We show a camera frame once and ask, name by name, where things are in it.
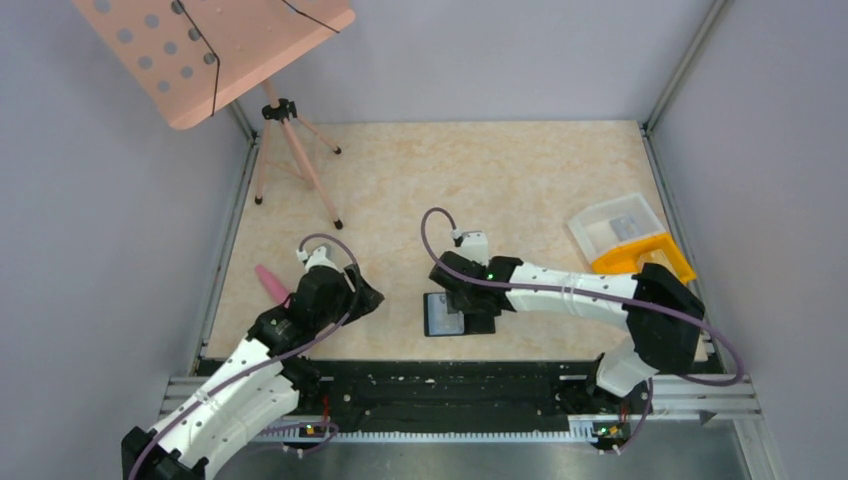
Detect black leather card holder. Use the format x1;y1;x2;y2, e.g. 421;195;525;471
423;292;496;337

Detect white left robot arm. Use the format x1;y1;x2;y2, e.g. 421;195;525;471
121;263;384;479

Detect silver VIP card in bin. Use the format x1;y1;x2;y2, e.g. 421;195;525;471
609;213;643;242

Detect gold VIP card in bin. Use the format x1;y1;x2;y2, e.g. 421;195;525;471
637;249;679;278

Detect pink marker pen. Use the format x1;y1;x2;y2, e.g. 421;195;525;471
254;264;291;306

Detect yellow plastic bin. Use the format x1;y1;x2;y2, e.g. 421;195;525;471
590;233;697;285

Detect white plastic bin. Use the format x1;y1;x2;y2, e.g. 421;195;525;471
566;193;667;262

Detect pink music stand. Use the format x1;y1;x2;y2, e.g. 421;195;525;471
74;0;356;229

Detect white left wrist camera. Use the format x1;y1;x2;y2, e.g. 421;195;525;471
296;243;339;272

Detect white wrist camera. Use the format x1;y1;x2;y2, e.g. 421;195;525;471
296;243;339;272
452;229;491;266

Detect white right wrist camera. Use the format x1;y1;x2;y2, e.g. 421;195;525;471
452;229;491;266

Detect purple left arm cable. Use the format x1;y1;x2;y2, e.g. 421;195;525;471
129;233;362;480

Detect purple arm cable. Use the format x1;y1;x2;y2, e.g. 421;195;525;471
129;233;362;480
420;207;747;455

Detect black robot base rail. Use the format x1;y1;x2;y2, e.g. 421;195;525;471
289;360;649;434

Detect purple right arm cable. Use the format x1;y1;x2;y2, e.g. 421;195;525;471
420;207;747;455

